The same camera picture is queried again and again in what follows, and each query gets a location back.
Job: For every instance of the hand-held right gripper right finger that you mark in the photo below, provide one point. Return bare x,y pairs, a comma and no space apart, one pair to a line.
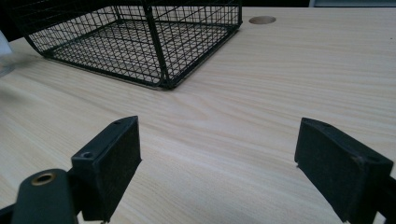
336,174

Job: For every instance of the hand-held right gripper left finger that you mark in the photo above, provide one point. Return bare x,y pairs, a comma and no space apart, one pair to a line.
107,168

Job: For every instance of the clear plastic item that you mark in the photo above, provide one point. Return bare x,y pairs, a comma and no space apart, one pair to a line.
4,56

